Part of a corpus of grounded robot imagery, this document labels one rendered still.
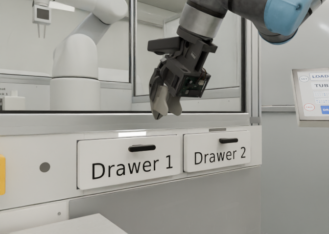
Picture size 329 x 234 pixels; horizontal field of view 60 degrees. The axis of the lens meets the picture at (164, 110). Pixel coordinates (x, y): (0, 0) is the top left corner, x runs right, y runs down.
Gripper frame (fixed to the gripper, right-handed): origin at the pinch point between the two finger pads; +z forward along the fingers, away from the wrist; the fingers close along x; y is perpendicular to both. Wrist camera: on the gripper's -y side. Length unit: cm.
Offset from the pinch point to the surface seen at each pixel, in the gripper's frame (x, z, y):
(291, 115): 162, 37, -49
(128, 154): -2.2, 13.9, -1.7
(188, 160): 17.5, 16.7, 0.3
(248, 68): 47, -7, -18
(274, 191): 161, 92, -26
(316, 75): 95, -8, -18
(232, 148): 36.6, 14.9, -0.9
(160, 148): 7.8, 13.3, -2.1
